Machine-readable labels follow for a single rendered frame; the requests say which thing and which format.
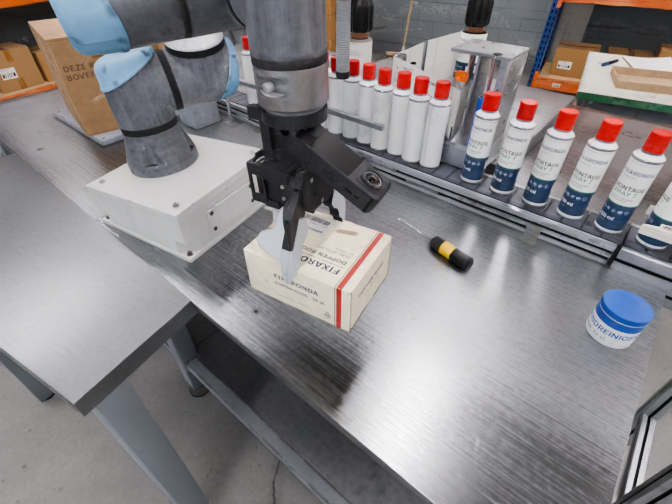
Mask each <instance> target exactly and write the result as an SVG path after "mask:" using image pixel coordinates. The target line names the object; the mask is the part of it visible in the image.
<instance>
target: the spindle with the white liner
mask: <svg viewBox="0 0 672 504"><path fill-rule="evenodd" d="M350 1H351V5H350V6H351V8H350V9H351V13H350V14H351V16H350V17H351V18H350V19H351V21H350V22H351V23H350V25H351V26H350V32H351V36H350V55H349V56H350V57H349V58H350V59H358V60H360V74H359V75H360V76H361V77H362V76H363V64H364V63H368V62H371V56H372V38H371V37H369V32H370V31H371V30H372V28H373V16H374V4H373V1H372V0H350Z"/></svg>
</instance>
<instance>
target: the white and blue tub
mask: <svg viewBox="0 0 672 504"><path fill-rule="evenodd" d="M653 318H654V311H653V309H652V307H651V306H650V304H649V303H648V302H647V301H645V300H644V299H643V298H641V297H640V296H638V295H636V294H634V293H632V292H629V291H626V290H620V289H612V290H608V291H606V292H605V293H604V295H603V296H602V298H601V299H600V301H599V302H598V304H597V305H596V307H595V308H594V310H593V311H592V313H591V314H590V316H589V317H588V319H587V321H586V329H587V331H588V333H589V334H590V335H591V336H592V337H593V338H594V339H595V340H596V341H597V342H599V343H601V344H603V345H605V346H607V347H610V348H615V349H623V348H627V347H628V346H630V344H631V343H632V342H633V341H634V340H635V339H636V338H637V336H638V335H639V334H640V333H641V332H642V331H643V330H644V329H645V327H646V326H647V325H648V324H649V323H650V322H651V320H652V319H653Z"/></svg>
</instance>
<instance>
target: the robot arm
mask: <svg viewBox="0 0 672 504"><path fill-rule="evenodd" d="M49 2H50V4H51V6H52V8H53V10H54V12H55V14H56V16H57V18H58V20H59V23H60V25H61V27H62V28H63V30H64V32H65V34H66V36H67V38H68V40H69V41H70V43H71V45H72V46H73V48H74V49H75V50H76V51H78V52H79V53H81V54H83V55H87V56H93V55H104V56H102V57H101V58H99V59H98V60H97V61H96V63H95V65H94V72H95V75H96V77H97V80H98V82H99V85H100V90H101V92H103V93H104V96H105V98H106V100H107V102H108V104H109V106H110V108H111V111H112V113H113V115H114V117H115V119H116V121H117V123H118V126H119V128H120V130H121V132H122V134H123V136H124V142H125V152H126V161H127V165H128V167H129V169H130V171H131V173H132V174H133V175H134V176H136V177H140V178H160V177H165V176H169V175H172V174H175V173H178V172H180V171H182V170H184V169H186V168H188V167H190V166H191V165H192V164H193V163H195V161H196V160H197V159H198V151H197V148H196V145H195V144H194V142H193V141H192V139H191V138H190V137H189V135H188V134H187V133H186V131H185V130H184V129H183V127H182V126H181V125H180V123H179V121H178V118H177V116H176V113H175V111H177V110H181V109H185V108H189V107H193V106H197V105H200V104H204V103H208V102H212V101H220V100H222V99H223V98H226V97H230V96H232V95H234V94H235V93H236V91H237V89H238V86H239V66H238V60H237V59H236V52H235V49H234V47H233V44H232V42H231V41H230V40H229V38H227V37H224V36H223V32H225V31H230V30H235V29H240V28H246V31H247V38H248V44H249V51H250V57H251V63H252V68H253V74H254V80H255V87H256V93H257V100H258V103H257V104H255V103H253V104H252V103H251V104H249V105H247V112H248V118H250V119H255V120H259V124H260V131H261V137H262V144H263V148H261V149H260V150H258V151H257V152H255V156H254V157H253V158H251V159H250V160H248V161H247V162H246V166H247V171H248V176H249V181H250V187H251V192H252V197H253V200H255V201H258V202H261V203H264V204H266V206H269V207H272V208H275V209H278V210H279V209H281V208H282V207H283V206H284V208H283V211H281V212H280V213H279V214H278V216H277V220H276V224H275V226H274V228H272V229H267V230H262V231H261V232H260V233H259V235H258V243H259V245H260V247H261V248H263V249H264V250H265V251H267V252H268V253H269V254H271V255H272V256H273V257H275V258H276V259H277V260H279V261H280V263H281V270H282V276H283V280H284V283H286V284H290V282H291V281H292V280H293V279H294V278H295V277H296V276H297V271H298V270H299V264H300V260H301V258H302V248H303V243H304V240H305V238H306V236H307V233H308V229H309V225H308V223H307V221H306V220H305V218H304V217H305V211H306V212H309V213H313V214H314V213H315V210H316V209H317V208H318V207H319V206H320V205H322V206H324V207H326V208H328V209H329V211H330V214H331V215H332V216H333V219H334V220H337V221H340V222H343V221H344V220H345V210H346V203H345V198H346V199H347V200H349V201H350V202H351V203H352V204H354V205H355V206H356V207H357V208H359V209H360V210H361V211H362V212H364V213H368V212H370V211H372V210H373V209H374V208H375V207H376V206H377V204H378V203H379V202H380V201H381V199H382V198H383V197H384V196H385V194H386V193H387V192H388V190H389V189H390V186H391V181H390V180H389V179H388V178H387V177H385V176H384V175H383V174H382V173H380V172H379V171H378V170H377V169H375V168H374V167H373V166H372V165H370V164H369V163H368V162H367V161H365V160H364V159H363V158H362V157H361V156H359V155H358V154H357V153H356V152H354V151H353V150H352V149H351V148H349V147H348V146H347V145H346V144H344V143H343V142H342V141H341V140H339V139H338V138H337V137H336V136H334V135H333V134H332V133H331V132H329V131H328V130H327V129H326V128H324V127H323V126H322V125H321V124H322V123H323V122H325V121H326V120H327V118H328V104H327V102H328V100H329V67H328V52H327V20H326V0H49ZM161 43H164V46H165V48H163V49H159V50H154V48H153V47H152V46H151V45H156V44H161ZM262 156H264V158H261V159H260V160H258V161H256V160H257V159H259V158H260V157H262ZM252 174H253V175H256V178H257V184H258V189H259V193H258V192H255V187H254V182H253V176H252Z"/></svg>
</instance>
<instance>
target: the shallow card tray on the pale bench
mask: <svg viewBox="0 0 672 504"><path fill-rule="evenodd" d="M610 75H611V79H612V82H613V84H614V86H615V88H618V89H625V90H633V91H642V92H650V93H658V94H667V95H672V72H671V71H660V70H650V69H640V68H630V67H622V66H613V67H612V69H611V72H610Z"/></svg>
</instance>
